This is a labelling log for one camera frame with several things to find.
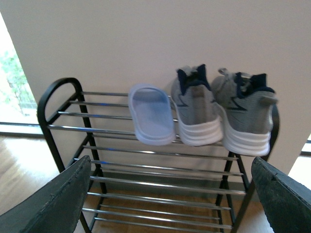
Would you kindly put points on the black metal shoe rack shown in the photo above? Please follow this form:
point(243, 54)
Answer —
point(175, 187)

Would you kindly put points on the light blue slide sandal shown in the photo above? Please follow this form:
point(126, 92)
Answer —
point(151, 114)

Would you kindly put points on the black window frame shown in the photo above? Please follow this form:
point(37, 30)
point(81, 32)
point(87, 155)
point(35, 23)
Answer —
point(21, 130)

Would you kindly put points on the grey sneaker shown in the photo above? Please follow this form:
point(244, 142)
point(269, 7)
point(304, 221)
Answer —
point(245, 103)
point(196, 108)

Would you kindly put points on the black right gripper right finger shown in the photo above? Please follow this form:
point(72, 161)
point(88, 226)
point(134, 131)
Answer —
point(286, 202)

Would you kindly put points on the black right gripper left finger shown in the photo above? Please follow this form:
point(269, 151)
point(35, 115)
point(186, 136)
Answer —
point(54, 208)

